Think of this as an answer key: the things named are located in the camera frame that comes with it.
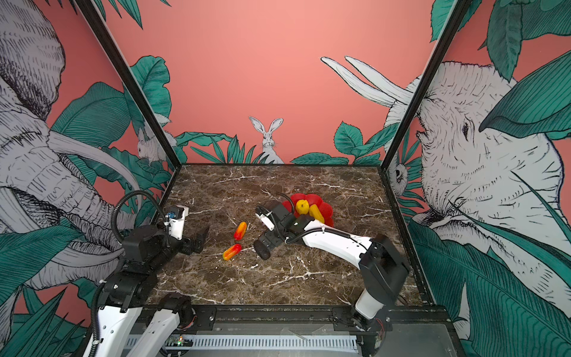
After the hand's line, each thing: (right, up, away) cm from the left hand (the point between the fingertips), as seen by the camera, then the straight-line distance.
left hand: (193, 220), depth 70 cm
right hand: (+23, -4, +13) cm, 27 cm away
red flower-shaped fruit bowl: (+47, 0, +30) cm, 56 cm away
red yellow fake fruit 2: (+7, -15, +17) cm, 24 cm away
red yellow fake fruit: (+9, -8, +23) cm, 27 cm away
